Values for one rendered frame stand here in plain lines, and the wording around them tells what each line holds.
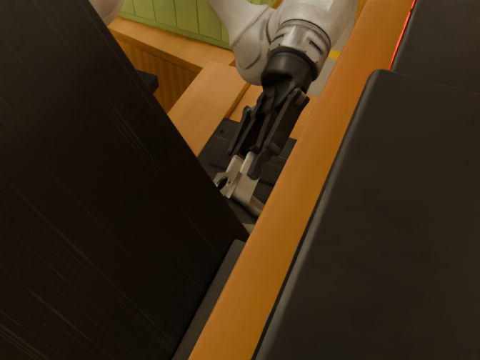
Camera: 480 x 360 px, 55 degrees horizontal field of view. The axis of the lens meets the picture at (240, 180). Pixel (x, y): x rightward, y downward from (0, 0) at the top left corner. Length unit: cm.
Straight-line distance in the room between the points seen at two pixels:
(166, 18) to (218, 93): 50
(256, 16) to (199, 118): 39
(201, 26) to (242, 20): 74
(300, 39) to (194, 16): 92
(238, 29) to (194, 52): 72
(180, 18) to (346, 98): 140
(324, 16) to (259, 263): 60
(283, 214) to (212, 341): 7
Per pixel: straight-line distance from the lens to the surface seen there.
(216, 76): 132
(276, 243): 21
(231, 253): 55
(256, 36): 87
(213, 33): 161
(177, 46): 163
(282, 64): 71
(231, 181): 62
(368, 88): 16
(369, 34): 33
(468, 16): 26
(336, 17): 77
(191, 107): 123
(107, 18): 136
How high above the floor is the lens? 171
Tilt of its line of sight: 51 degrees down
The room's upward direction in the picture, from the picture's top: straight up
